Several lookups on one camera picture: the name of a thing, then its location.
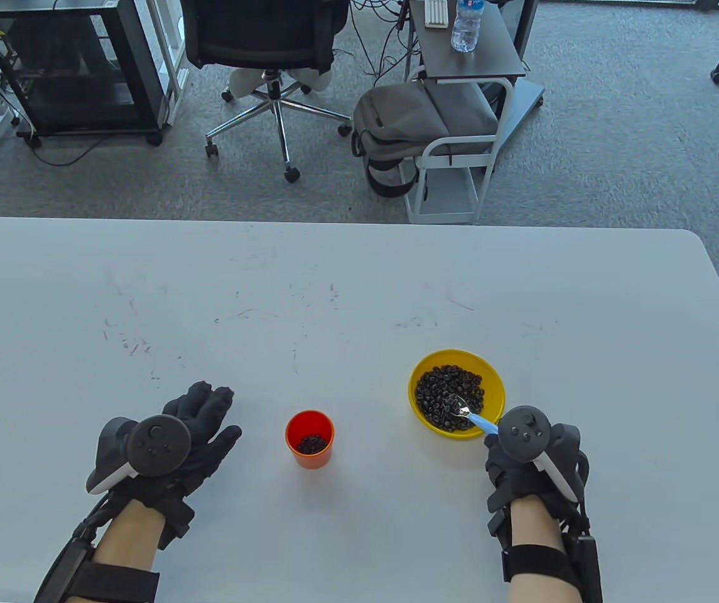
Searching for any person's left hand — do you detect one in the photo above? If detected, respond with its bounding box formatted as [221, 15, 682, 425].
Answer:
[86, 381, 242, 552]

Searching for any person's right hand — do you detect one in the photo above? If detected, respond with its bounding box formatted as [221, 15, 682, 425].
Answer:
[484, 424, 586, 538]

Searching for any black tracking controller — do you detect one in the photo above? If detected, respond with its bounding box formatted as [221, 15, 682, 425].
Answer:
[86, 415, 192, 496]
[497, 406, 589, 503]

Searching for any blue handled baby spoon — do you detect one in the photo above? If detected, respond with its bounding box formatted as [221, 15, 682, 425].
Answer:
[450, 396, 499, 435]

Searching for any orange plastic cup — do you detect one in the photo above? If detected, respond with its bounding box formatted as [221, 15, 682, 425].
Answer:
[285, 410, 335, 470]

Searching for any large heap of coffee beans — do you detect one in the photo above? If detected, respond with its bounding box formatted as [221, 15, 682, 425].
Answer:
[414, 366, 485, 432]

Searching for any person's left forearm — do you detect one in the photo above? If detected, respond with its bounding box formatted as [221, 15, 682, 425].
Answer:
[92, 502, 168, 569]

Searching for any person's right forearm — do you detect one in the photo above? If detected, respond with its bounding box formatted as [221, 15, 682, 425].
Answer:
[509, 495, 580, 603]

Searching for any yellow plastic bowl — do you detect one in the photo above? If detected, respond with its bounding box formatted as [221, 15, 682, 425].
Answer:
[408, 349, 506, 440]

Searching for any beige fabric bundle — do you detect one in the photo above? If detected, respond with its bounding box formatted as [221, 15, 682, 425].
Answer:
[227, 67, 335, 98]

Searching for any grey backpack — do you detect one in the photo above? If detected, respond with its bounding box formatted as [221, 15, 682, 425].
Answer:
[352, 82, 499, 198]

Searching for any black wheeled cabinet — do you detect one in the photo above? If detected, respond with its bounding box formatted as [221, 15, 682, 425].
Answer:
[0, 0, 168, 148]

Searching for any black mesh office chair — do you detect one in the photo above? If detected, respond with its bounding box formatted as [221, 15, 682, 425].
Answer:
[180, 0, 354, 184]

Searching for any white side table dark top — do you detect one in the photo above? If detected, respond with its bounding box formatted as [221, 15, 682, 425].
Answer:
[404, 0, 546, 225]

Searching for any clear water bottle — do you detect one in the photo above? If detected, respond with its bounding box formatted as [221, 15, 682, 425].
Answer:
[451, 0, 484, 53]

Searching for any black wrist strap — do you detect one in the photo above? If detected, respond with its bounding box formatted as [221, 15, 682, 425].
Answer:
[501, 544, 583, 588]
[64, 559, 160, 603]

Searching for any black floor cable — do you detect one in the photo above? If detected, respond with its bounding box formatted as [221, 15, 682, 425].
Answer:
[20, 129, 112, 168]

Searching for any white shelf frame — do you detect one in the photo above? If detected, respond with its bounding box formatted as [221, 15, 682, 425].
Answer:
[146, 0, 190, 126]

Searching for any black cable bundle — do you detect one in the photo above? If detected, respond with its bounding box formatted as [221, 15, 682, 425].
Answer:
[347, 0, 426, 89]

